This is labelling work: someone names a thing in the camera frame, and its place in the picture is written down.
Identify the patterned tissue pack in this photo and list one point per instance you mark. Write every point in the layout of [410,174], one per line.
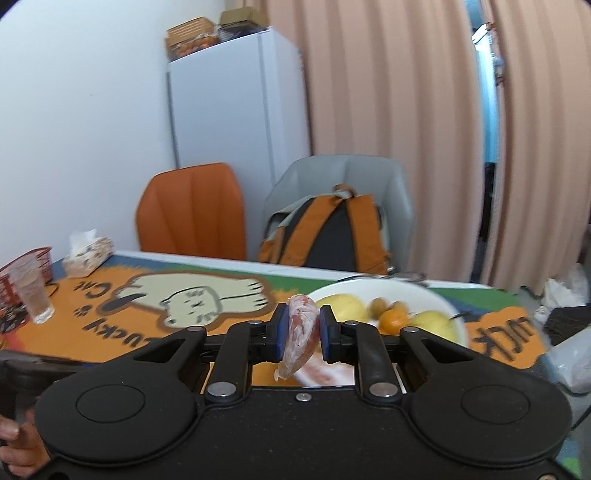
[87,254]

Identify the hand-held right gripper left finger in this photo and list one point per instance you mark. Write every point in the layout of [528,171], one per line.
[280,333]

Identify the dark cardboard box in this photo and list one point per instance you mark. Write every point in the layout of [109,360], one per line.
[242,25]

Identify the clear plastic bag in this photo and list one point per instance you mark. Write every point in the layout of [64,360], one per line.
[572,364]

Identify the clear drinking glass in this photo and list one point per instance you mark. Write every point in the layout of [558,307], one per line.
[33,290]

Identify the pink sausage packet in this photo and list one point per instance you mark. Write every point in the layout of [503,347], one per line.
[300,332]

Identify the large yellow pear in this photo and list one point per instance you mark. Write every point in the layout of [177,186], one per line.
[434,325]

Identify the person's left hand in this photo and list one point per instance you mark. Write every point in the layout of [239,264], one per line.
[25,447]

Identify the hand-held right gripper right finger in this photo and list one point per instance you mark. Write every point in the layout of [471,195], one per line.
[327,334]

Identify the orange chair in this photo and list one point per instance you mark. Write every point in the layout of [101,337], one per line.
[189,207]

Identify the brown cardboard box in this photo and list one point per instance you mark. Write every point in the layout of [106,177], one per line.
[191,34]

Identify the white refrigerator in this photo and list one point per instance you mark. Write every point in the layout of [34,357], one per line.
[217,106]

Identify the white plastic bag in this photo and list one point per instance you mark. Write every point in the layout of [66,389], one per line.
[565,290]

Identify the white round plate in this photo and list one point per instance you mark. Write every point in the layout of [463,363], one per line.
[397,290]

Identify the grey chair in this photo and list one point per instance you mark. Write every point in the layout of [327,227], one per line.
[323,175]

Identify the beige curtain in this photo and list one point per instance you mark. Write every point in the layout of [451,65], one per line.
[392,92]

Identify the orange and black backpack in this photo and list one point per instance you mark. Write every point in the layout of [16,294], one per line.
[323,235]

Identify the tan longan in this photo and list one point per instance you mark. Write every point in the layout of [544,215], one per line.
[380,307]

